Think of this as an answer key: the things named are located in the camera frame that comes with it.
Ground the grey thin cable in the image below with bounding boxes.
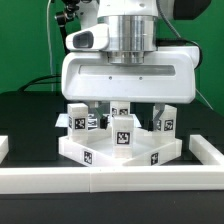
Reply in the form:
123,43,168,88
46,0,56,92

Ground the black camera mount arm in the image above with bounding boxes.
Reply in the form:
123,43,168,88
54,0,99,38

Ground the white U-shaped workspace fence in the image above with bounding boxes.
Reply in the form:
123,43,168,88
0,135,224,194

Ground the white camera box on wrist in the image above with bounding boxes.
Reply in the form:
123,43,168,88
66,24,109,51

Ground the white fiducial marker sheet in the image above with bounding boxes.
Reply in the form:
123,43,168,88
55,113,69,128

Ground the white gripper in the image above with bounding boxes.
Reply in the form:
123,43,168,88
61,46,199,131

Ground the black cable bundle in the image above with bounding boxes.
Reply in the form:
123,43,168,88
18,74,63,93

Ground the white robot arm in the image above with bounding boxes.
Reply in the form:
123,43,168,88
61,0,211,130

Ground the white square table top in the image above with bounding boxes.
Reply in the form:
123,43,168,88
59,128,182,167

